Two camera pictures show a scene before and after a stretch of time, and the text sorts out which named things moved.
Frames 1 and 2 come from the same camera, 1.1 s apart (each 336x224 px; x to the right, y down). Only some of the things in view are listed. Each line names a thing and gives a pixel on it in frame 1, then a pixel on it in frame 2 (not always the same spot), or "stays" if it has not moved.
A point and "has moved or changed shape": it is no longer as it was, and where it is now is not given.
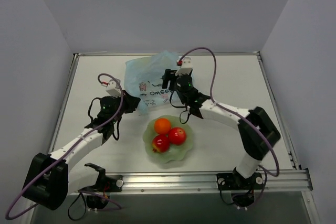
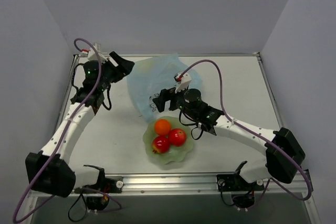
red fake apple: x=177 y=136 stays
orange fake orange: x=162 y=126 stays
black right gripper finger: x=166 y=77 → x=165 y=95
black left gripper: x=132 y=102 → x=113 y=69
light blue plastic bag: x=144 y=77 has moved or changed shape
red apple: x=161 y=143 stays
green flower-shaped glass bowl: x=175 y=153 stays
